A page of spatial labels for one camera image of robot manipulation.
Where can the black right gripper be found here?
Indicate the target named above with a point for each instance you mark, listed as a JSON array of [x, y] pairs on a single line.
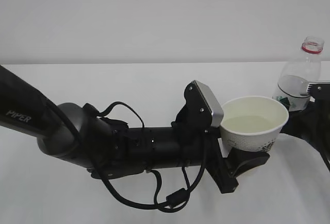
[[311, 125]]

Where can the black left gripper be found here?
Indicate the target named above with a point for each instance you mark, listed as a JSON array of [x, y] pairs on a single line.
[[197, 145]]

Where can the clear Nongfu Spring water bottle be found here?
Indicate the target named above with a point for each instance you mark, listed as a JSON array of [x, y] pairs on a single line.
[[303, 67]]

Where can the white paper cup green print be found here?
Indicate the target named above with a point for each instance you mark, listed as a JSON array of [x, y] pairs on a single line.
[[252, 123]]

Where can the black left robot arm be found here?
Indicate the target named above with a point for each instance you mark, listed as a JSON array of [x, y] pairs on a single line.
[[110, 149]]

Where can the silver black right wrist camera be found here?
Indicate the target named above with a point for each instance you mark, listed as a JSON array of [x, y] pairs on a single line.
[[319, 90]]

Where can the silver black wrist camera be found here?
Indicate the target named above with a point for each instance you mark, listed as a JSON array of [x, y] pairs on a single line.
[[201, 109], [319, 90]]

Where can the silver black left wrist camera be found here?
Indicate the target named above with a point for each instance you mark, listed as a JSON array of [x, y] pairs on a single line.
[[201, 109]]

